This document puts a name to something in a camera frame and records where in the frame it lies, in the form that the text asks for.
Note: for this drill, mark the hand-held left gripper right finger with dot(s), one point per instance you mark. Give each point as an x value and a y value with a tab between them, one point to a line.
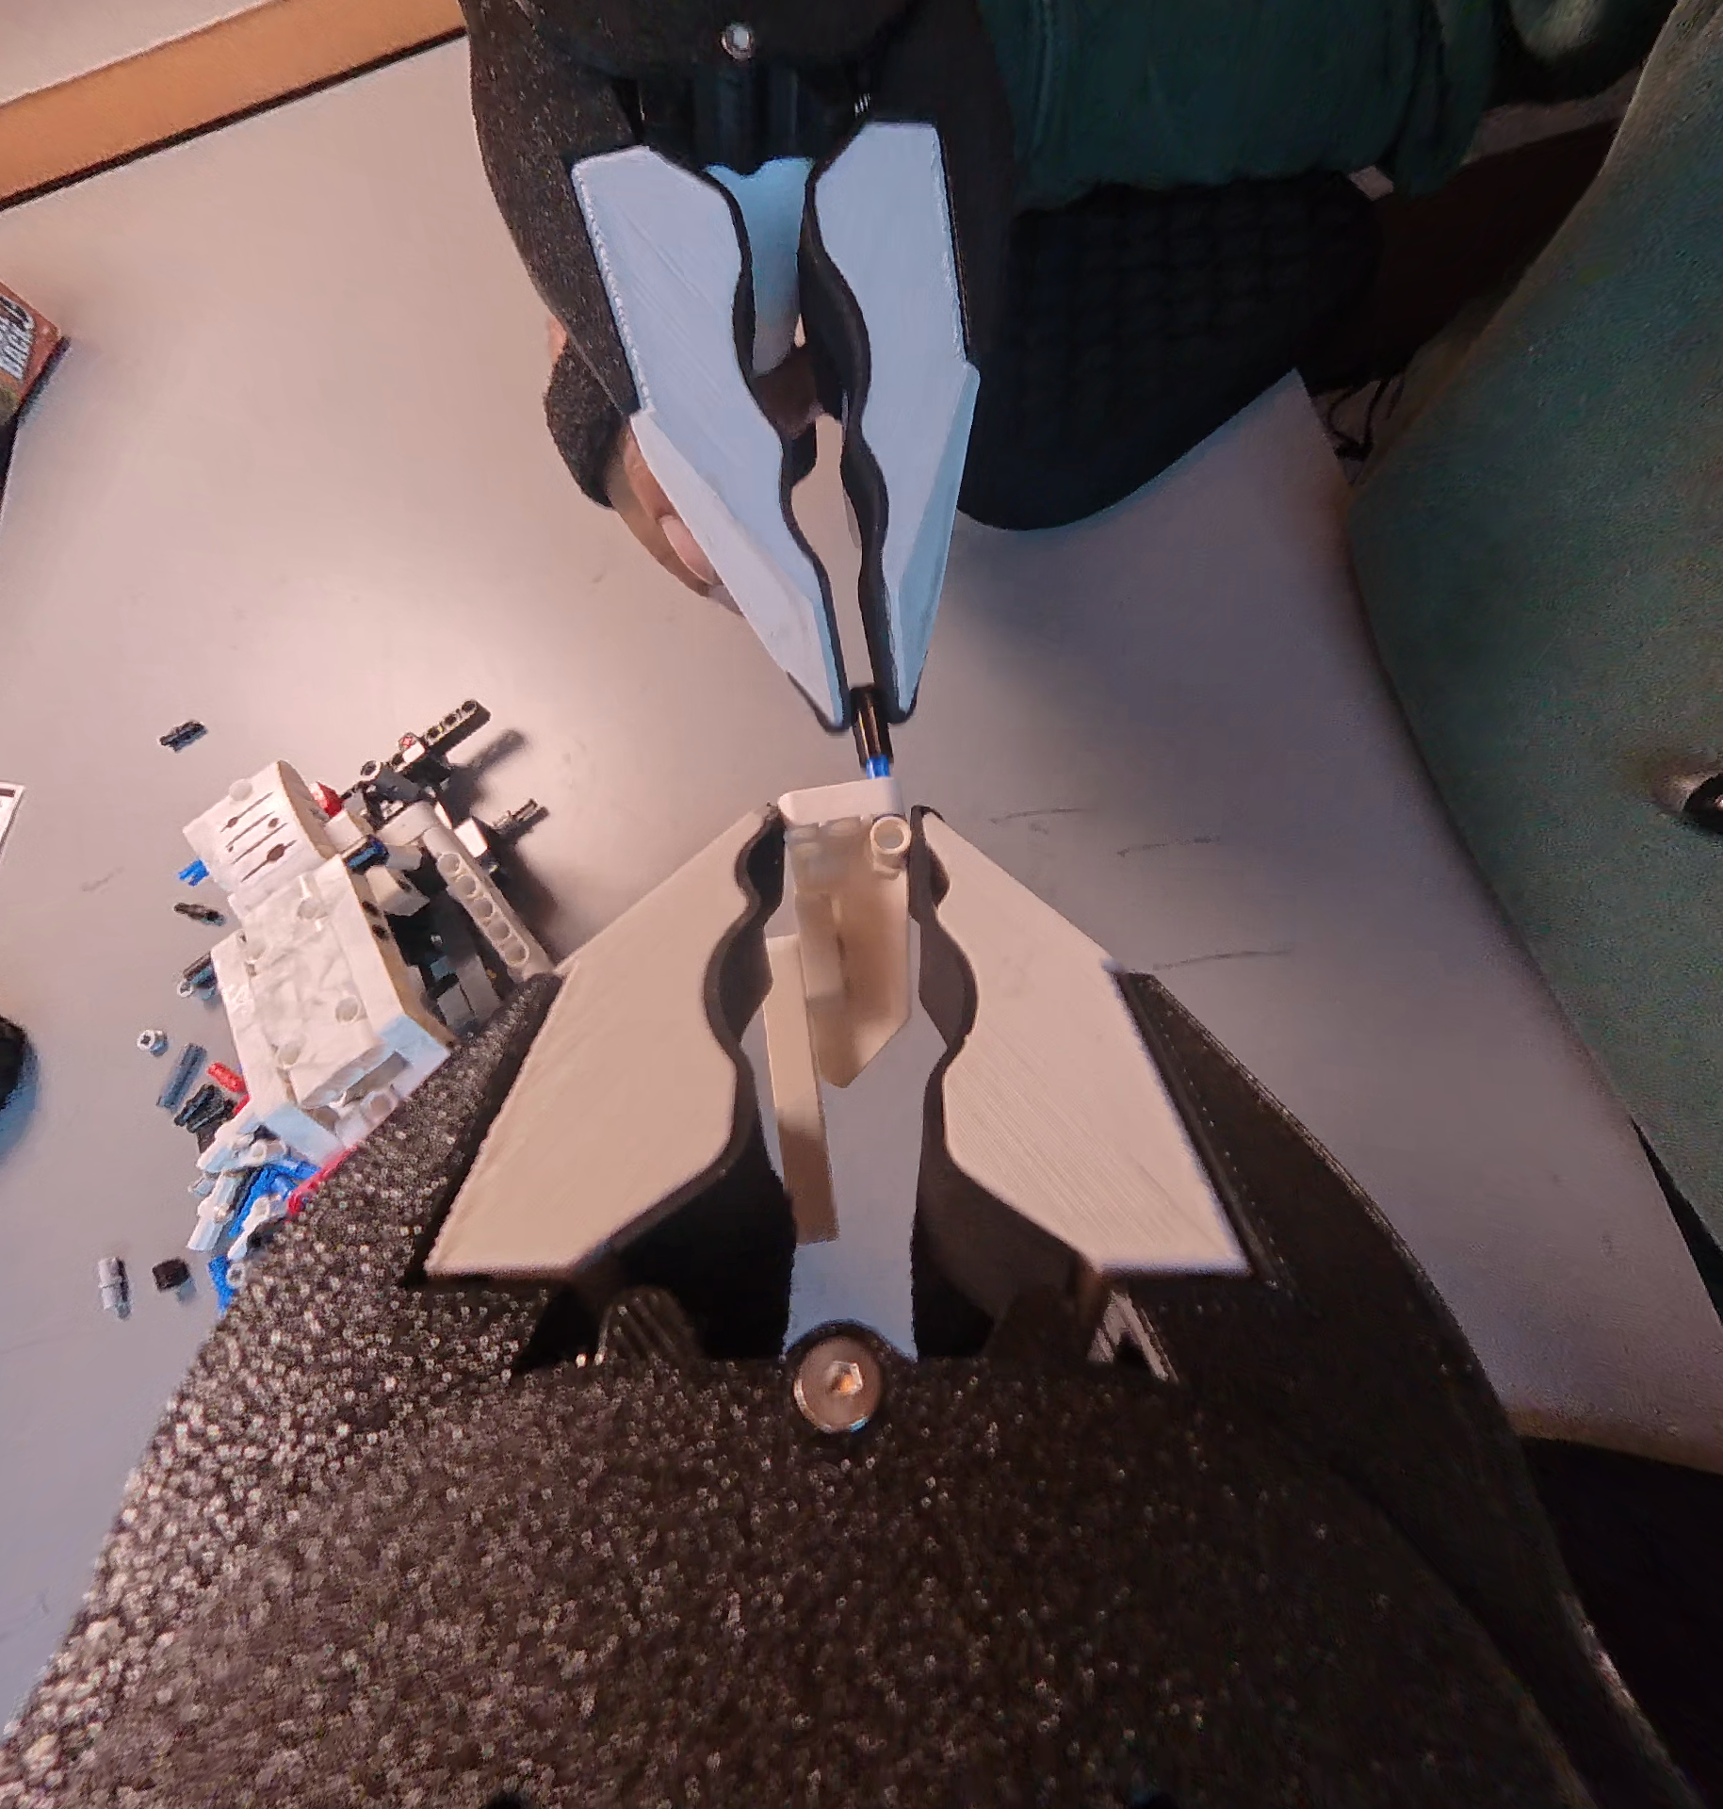
1088	1104

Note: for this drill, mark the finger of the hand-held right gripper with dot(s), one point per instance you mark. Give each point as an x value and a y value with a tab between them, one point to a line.
919	370
693	370

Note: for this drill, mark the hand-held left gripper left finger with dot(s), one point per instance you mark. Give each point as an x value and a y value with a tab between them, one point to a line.
594	1120

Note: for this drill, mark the white curved panel piece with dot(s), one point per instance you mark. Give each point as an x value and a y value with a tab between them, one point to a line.
839	992

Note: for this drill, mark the white brick-built truck model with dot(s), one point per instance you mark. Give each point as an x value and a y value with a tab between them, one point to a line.
313	964

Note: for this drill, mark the small blue connector pin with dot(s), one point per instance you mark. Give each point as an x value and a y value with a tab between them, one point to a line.
870	741

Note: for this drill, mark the person's right forearm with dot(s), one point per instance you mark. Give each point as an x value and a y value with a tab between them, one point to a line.
1285	86

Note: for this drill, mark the grey desk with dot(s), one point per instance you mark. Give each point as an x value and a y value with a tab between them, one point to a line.
297	481

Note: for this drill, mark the person's right hand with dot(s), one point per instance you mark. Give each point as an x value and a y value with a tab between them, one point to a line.
630	488

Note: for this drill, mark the black chair armrest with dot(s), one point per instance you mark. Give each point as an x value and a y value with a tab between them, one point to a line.
1173	340

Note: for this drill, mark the loose small building parts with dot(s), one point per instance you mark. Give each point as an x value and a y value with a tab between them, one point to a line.
238	1177

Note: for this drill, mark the wood-edged grey table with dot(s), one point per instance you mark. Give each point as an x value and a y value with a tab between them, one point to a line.
186	116

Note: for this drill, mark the toy truck set box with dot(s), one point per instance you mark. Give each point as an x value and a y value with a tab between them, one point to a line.
2	353

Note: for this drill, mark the green sweatshirt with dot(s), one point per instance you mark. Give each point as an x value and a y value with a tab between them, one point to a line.
1568	565

